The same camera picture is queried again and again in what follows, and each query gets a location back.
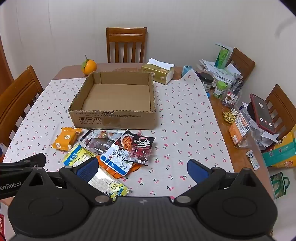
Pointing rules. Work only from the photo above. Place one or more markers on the white pictured snack packet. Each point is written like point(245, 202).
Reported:
point(104, 134)

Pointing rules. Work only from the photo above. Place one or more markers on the green carton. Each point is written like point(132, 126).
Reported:
point(222, 56)

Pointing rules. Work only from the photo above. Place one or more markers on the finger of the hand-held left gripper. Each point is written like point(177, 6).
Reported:
point(34, 160)

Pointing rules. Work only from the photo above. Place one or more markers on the pile of white papers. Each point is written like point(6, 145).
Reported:
point(215, 68)

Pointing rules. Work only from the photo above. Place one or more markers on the gold ornament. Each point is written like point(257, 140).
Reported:
point(229, 117)

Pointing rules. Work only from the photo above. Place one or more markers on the blue plastic container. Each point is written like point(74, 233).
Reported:
point(187, 70)

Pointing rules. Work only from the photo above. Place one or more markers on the yellow-green cracker packet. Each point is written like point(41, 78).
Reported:
point(104, 179)

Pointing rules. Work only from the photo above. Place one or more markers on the dark red snack packet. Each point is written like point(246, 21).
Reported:
point(141, 148)

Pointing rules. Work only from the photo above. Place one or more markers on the small orange snack packet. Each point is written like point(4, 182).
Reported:
point(66, 139)

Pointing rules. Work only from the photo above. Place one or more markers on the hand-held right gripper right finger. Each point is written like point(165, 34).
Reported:
point(194, 169)

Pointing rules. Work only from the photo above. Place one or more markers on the gold tissue box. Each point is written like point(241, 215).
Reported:
point(157, 73)

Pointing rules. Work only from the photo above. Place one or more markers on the green-lidded bottle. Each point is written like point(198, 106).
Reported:
point(219, 89)

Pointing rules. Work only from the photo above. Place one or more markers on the white and blue snack packet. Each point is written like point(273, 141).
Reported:
point(116, 160)

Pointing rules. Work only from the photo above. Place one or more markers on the wooden door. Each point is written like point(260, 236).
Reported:
point(3, 69)

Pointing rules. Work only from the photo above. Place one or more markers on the dark-lidded jar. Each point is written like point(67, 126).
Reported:
point(206, 80)

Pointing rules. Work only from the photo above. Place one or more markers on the orange fruit with leaf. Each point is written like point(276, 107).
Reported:
point(90, 66)

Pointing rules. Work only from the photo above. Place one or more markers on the clear glass jar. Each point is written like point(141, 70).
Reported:
point(232, 95)

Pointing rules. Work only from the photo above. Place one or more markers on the cardboard box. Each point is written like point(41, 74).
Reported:
point(115, 118)

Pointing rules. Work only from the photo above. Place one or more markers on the red-cased smartphone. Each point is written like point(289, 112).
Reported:
point(262, 113)

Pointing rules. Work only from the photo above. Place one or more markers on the large orange snack packet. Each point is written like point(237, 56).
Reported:
point(133, 168)

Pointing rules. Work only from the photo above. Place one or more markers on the yellow and teal shopping bag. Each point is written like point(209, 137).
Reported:
point(282, 153)

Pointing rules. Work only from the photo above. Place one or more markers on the green and white bag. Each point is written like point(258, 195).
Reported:
point(279, 185)

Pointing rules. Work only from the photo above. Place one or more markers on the small printed card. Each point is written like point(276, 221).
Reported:
point(253, 160)

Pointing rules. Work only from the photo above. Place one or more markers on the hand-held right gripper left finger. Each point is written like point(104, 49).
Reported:
point(89, 168)

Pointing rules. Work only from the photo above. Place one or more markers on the red packaging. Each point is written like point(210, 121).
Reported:
point(1, 222)

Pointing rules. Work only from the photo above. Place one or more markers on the wooden chair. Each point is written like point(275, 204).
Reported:
point(126, 31)
point(18, 92)
point(242, 60)
point(279, 102)

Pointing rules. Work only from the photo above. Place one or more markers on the clear dark snack packet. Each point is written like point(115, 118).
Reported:
point(97, 146)

